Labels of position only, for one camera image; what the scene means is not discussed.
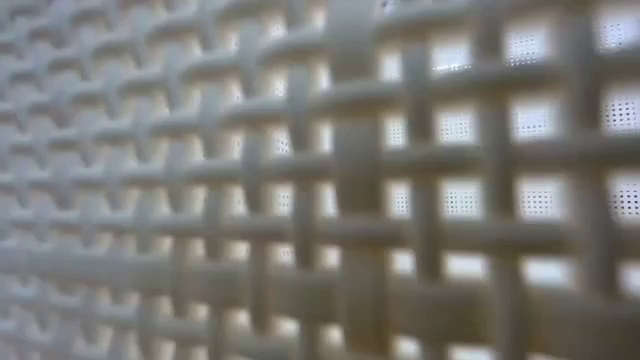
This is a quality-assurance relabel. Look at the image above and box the white woven plastic basket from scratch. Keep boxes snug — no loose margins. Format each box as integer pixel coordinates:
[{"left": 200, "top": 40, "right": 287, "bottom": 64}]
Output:
[{"left": 0, "top": 0, "right": 640, "bottom": 360}]

